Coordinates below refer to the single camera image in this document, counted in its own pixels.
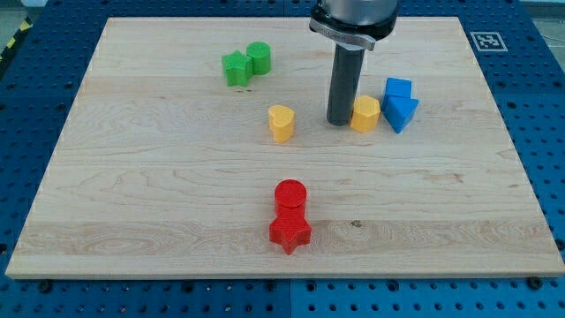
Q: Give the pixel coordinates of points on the robot arm flange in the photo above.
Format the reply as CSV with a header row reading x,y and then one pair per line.
x,y
354,24

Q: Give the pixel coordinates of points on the yellow heart block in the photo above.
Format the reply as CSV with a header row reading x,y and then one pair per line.
x,y
281,121

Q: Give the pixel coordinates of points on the yellow hexagon block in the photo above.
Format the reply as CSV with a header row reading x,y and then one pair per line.
x,y
365,115

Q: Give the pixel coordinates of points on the red cylinder block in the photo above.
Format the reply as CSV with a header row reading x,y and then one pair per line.
x,y
290,193

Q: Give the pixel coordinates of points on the red star block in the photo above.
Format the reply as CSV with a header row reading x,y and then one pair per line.
x,y
290,228

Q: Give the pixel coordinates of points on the wooden board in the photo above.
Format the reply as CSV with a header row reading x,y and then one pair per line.
x,y
162,171

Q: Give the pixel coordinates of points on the green star block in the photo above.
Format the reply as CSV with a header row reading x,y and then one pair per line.
x,y
237,69

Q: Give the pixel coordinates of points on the green cylinder block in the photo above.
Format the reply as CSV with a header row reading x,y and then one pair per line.
x,y
260,53

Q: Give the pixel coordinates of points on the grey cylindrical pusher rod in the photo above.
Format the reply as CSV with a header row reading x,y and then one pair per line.
x,y
343,87

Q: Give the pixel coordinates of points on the blue triangle block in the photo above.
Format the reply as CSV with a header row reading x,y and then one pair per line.
x,y
399,111

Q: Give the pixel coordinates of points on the blue cube block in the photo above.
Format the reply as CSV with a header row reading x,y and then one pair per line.
x,y
396,88

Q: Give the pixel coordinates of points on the fiducial marker tag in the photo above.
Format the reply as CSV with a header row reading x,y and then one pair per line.
x,y
487,41

